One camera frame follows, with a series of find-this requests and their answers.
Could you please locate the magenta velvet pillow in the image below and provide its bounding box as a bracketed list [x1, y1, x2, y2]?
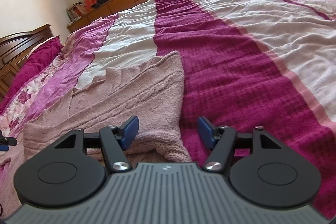
[1, 36, 63, 114]

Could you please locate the dark wooden headboard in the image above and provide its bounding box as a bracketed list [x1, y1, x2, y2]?
[1, 24, 56, 101]

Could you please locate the pink and white striped bedspread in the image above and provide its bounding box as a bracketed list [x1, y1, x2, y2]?
[1, 0, 335, 223]

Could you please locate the stack of books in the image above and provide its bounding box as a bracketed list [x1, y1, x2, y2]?
[66, 2, 88, 22]

